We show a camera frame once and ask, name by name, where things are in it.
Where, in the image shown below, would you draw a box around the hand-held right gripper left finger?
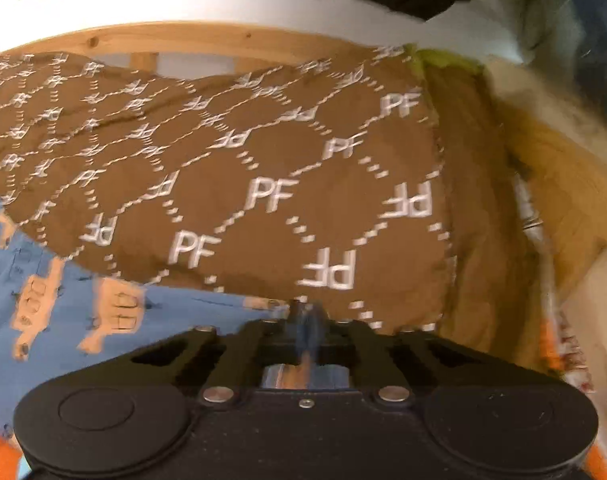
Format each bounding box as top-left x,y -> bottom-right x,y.
126,300 -> 308,406

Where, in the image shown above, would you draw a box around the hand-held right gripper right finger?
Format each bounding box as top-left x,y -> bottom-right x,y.
307,301 -> 489,406

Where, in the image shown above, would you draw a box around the blue truck print pants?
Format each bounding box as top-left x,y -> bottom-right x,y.
0,194 -> 295,433

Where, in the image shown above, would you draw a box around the brown printed blanket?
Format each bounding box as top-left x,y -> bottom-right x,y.
0,42 -> 551,361

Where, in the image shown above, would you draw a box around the white orange printed cloth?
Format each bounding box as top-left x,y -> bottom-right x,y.
511,172 -> 607,480

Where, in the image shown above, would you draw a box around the yellow-green cloth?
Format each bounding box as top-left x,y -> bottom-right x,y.
416,49 -> 487,78

